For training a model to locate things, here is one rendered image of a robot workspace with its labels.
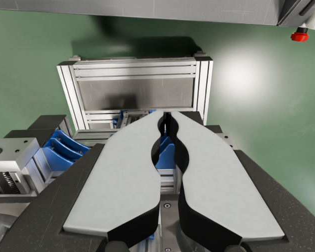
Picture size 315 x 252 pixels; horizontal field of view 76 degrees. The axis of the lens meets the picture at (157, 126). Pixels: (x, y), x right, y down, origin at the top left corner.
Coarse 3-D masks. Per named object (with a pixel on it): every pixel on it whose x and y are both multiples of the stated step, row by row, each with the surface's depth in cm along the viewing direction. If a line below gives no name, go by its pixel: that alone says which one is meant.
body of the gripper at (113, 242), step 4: (112, 240) 5; (116, 240) 5; (108, 244) 5; (112, 244) 5; (116, 244) 5; (120, 244) 5; (124, 244) 5; (108, 248) 5; (112, 248) 5; (116, 248) 5; (120, 248) 5; (124, 248) 5; (228, 248) 5; (232, 248) 5; (236, 248) 5; (240, 248) 5
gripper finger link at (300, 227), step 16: (240, 160) 8; (256, 176) 8; (272, 192) 7; (288, 192) 7; (272, 208) 6; (288, 208) 6; (304, 208) 6; (288, 224) 6; (304, 224) 6; (272, 240) 6; (288, 240) 6; (304, 240) 6
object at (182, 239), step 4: (176, 228) 49; (180, 228) 47; (176, 232) 48; (180, 232) 46; (176, 236) 48; (180, 236) 46; (184, 236) 45; (180, 240) 46; (184, 240) 45; (188, 240) 44; (192, 240) 44; (180, 244) 46; (184, 244) 44; (188, 244) 43; (192, 244) 43; (196, 244) 42; (180, 248) 46; (184, 248) 44; (188, 248) 43; (192, 248) 43; (196, 248) 42; (200, 248) 41
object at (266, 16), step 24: (0, 0) 32; (24, 0) 32; (48, 0) 32; (72, 0) 32; (96, 0) 32; (120, 0) 32; (144, 0) 32; (168, 0) 32; (192, 0) 32; (216, 0) 32; (240, 0) 32; (264, 0) 32; (264, 24) 34
